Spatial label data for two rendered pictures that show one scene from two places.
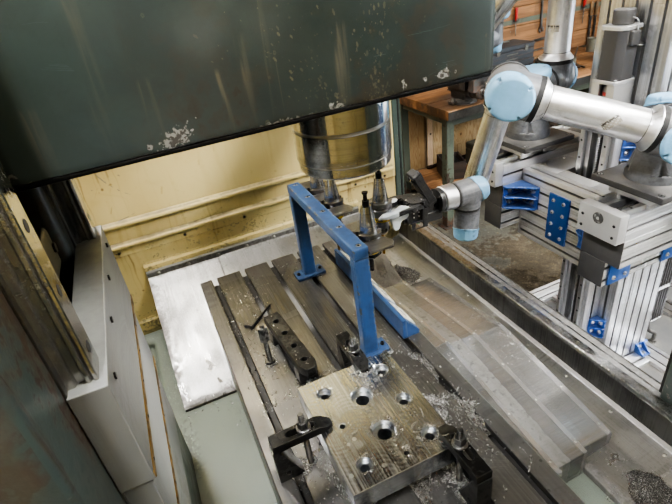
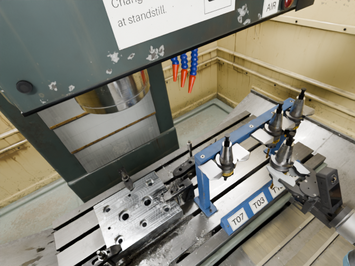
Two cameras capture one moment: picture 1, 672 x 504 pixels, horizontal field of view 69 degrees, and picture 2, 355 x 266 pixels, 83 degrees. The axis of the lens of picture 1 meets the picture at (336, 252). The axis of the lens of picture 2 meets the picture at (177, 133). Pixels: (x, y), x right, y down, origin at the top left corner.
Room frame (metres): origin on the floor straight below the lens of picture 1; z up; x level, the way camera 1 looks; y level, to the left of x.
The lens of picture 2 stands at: (0.87, -0.45, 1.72)
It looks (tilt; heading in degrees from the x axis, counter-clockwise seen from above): 43 degrees down; 84
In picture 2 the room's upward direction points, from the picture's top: 11 degrees counter-clockwise
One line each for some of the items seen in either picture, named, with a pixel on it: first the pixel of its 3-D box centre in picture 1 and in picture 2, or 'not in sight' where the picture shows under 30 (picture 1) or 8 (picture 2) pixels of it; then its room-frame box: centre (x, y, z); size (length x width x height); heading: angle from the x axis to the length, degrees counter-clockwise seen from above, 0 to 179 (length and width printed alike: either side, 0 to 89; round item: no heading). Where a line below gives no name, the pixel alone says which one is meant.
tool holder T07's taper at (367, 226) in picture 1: (367, 218); (226, 151); (1.04, -0.08, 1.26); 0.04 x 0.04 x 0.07
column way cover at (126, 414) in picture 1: (143, 404); (109, 117); (0.64, 0.38, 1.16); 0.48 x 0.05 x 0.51; 20
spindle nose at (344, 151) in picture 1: (341, 127); (105, 68); (0.79, -0.04, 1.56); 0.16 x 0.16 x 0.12
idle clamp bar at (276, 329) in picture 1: (291, 348); (195, 162); (0.99, 0.15, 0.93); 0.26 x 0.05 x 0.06; 25
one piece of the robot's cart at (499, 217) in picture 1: (528, 200); not in sight; (1.69, -0.78, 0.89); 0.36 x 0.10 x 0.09; 110
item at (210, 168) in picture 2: (379, 244); (212, 170); (0.98, -0.10, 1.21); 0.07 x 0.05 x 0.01; 110
